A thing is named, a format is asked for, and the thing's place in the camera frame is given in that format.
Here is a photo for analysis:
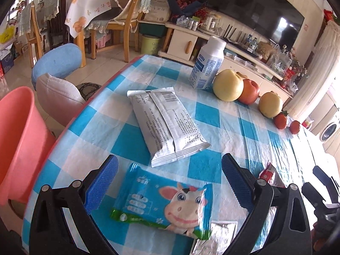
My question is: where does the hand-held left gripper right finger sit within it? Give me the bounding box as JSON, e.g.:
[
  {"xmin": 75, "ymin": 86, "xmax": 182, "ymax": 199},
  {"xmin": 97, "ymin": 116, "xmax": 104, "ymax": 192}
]
[{"xmin": 221, "ymin": 153, "xmax": 312, "ymax": 255}]

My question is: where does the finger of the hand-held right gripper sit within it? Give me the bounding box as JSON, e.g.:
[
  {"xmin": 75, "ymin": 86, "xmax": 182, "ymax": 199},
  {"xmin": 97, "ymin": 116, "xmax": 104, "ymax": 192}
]
[
  {"xmin": 301, "ymin": 182, "xmax": 330, "ymax": 213},
  {"xmin": 313, "ymin": 165, "xmax": 336, "ymax": 192}
]

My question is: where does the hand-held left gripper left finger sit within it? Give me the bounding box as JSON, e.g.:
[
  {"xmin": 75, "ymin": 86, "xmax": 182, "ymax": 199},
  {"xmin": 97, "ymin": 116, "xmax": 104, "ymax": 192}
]
[{"xmin": 29, "ymin": 154, "xmax": 119, "ymax": 255}]

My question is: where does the red snack wrapper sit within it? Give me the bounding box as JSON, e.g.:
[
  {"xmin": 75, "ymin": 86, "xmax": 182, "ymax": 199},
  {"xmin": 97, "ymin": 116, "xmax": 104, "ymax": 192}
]
[{"xmin": 259, "ymin": 162, "xmax": 286, "ymax": 189}]

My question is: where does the blue cartoon cow packet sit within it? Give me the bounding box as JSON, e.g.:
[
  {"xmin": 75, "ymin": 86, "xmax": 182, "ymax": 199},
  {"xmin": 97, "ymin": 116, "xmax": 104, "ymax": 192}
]
[{"xmin": 110, "ymin": 163, "xmax": 214, "ymax": 241}]

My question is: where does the silver foil wrapper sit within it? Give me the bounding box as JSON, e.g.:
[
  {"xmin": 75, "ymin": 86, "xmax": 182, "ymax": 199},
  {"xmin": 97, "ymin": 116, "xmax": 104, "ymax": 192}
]
[{"xmin": 192, "ymin": 221, "xmax": 238, "ymax": 255}]

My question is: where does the silver snack packet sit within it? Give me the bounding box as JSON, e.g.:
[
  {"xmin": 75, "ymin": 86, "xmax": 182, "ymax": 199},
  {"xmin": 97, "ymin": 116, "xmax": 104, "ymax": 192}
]
[{"xmin": 127, "ymin": 87, "xmax": 211, "ymax": 168}]

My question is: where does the pink plastic chair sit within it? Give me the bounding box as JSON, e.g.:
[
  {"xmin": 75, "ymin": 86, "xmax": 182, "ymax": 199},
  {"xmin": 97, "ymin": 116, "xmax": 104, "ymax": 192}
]
[{"xmin": 0, "ymin": 86, "xmax": 56, "ymax": 206}]

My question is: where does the white washing machine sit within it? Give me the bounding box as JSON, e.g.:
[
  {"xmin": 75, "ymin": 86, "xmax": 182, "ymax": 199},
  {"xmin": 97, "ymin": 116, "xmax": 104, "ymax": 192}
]
[{"xmin": 309, "ymin": 103, "xmax": 340, "ymax": 152}]

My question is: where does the small red tomato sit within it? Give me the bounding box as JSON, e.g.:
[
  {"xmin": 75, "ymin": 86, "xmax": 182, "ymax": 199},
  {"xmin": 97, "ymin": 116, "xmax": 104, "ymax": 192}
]
[
  {"xmin": 273, "ymin": 112, "xmax": 289, "ymax": 130},
  {"xmin": 289, "ymin": 120, "xmax": 301, "ymax": 135}
]

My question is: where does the small yellow apple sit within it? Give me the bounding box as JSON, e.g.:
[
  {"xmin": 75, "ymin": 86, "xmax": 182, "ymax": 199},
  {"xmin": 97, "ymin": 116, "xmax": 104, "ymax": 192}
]
[{"xmin": 258, "ymin": 91, "xmax": 283, "ymax": 119}]

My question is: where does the red apple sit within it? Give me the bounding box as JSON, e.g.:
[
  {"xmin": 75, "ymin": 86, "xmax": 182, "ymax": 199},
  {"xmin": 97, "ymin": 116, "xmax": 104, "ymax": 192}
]
[{"xmin": 237, "ymin": 78, "xmax": 260, "ymax": 105}]

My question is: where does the dark patterned cushion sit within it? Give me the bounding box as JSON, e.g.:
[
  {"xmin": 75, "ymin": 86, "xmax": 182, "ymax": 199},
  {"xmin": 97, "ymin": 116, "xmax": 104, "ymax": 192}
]
[{"xmin": 76, "ymin": 83, "xmax": 103, "ymax": 101}]

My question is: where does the white cushioned chair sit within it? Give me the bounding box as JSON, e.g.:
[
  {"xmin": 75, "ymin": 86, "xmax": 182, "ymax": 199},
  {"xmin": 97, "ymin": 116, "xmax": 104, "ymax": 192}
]
[{"xmin": 36, "ymin": 73, "xmax": 87, "ymax": 128}]

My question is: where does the large yellow apple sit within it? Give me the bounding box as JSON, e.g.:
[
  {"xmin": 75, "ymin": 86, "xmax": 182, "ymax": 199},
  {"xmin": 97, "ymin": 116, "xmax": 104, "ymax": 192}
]
[{"xmin": 212, "ymin": 69, "xmax": 244, "ymax": 102}]

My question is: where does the lace covered air conditioner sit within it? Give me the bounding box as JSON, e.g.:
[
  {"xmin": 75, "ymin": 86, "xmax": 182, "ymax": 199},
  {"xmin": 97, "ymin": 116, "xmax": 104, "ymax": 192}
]
[{"xmin": 285, "ymin": 21, "xmax": 340, "ymax": 116}]

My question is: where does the white plastic bottle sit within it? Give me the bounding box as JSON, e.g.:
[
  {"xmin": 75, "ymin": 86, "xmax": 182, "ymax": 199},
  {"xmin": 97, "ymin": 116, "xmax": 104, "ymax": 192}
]
[{"xmin": 189, "ymin": 36, "xmax": 227, "ymax": 90}]

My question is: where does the clear plastic bag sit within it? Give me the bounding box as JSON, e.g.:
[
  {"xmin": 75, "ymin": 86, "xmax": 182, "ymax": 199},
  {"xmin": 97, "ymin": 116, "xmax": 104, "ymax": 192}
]
[{"xmin": 267, "ymin": 44, "xmax": 293, "ymax": 75}]

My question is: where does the blue round stool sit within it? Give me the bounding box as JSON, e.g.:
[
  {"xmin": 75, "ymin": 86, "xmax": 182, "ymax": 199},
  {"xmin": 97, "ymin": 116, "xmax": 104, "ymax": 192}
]
[{"xmin": 31, "ymin": 43, "xmax": 83, "ymax": 89}]

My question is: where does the clear water bottle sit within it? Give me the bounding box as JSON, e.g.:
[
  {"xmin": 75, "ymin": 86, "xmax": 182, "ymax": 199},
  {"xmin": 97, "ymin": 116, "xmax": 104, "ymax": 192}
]
[{"xmin": 246, "ymin": 33, "xmax": 258, "ymax": 51}]

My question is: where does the green waste bin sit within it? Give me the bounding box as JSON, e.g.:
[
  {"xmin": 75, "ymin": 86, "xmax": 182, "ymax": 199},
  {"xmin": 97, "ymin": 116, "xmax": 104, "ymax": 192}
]
[{"xmin": 140, "ymin": 34, "xmax": 162, "ymax": 56}]

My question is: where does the cream television cabinet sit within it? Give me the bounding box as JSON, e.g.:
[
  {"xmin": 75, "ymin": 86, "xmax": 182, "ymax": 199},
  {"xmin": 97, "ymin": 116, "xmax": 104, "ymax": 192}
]
[{"xmin": 158, "ymin": 21, "xmax": 294, "ymax": 104}]

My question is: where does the green storage box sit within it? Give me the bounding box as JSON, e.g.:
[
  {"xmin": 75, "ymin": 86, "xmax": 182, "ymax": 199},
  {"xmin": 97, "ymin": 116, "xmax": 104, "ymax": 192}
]
[{"xmin": 139, "ymin": 23, "xmax": 166, "ymax": 39}]

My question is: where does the red ornament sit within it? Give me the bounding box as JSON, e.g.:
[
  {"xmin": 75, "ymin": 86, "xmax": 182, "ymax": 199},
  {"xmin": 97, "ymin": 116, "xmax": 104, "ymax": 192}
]
[{"xmin": 323, "ymin": 9, "xmax": 340, "ymax": 24}]

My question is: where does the wooden chair with cushion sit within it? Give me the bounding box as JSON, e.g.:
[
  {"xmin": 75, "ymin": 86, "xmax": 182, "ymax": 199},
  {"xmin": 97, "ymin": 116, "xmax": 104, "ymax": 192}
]
[{"xmin": 106, "ymin": 0, "xmax": 149, "ymax": 63}]

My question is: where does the glass kettle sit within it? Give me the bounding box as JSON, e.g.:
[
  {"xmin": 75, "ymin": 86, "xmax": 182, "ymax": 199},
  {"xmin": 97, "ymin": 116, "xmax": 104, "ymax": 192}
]
[{"xmin": 203, "ymin": 14, "xmax": 221, "ymax": 32}]

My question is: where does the light wooden chair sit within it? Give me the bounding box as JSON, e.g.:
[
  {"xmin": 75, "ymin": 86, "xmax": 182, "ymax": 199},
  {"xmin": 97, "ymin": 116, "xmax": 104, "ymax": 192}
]
[{"xmin": 18, "ymin": 1, "xmax": 44, "ymax": 68}]

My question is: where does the dark wooden chair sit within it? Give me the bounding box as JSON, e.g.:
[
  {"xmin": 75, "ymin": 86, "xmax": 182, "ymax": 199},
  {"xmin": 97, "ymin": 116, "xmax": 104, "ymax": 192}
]
[{"xmin": 46, "ymin": 0, "xmax": 69, "ymax": 51}]

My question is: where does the orange print table cover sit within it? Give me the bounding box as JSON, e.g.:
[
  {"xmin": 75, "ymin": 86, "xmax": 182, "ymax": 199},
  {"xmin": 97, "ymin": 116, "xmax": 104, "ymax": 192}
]
[{"xmin": 64, "ymin": 0, "xmax": 113, "ymax": 39}]

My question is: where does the black flat television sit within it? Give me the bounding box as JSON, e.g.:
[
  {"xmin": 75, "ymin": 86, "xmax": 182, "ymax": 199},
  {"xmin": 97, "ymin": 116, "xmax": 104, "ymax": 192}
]
[{"xmin": 207, "ymin": 0, "xmax": 305, "ymax": 51}]

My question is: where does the yellow plastic bag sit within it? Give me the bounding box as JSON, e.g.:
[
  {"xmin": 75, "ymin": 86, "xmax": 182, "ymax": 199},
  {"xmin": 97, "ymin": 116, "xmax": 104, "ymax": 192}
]
[{"xmin": 0, "ymin": 25, "xmax": 16, "ymax": 44}]

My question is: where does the white cardboard box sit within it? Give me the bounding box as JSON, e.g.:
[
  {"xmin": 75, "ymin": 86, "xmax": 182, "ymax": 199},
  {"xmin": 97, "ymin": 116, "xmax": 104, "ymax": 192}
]
[{"xmin": 145, "ymin": 0, "xmax": 172, "ymax": 23}]

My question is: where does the dark wrapped flower bouquet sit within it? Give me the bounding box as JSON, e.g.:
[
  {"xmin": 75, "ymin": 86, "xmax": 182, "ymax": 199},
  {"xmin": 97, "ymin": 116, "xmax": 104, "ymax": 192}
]
[{"xmin": 166, "ymin": 0, "xmax": 208, "ymax": 18}]

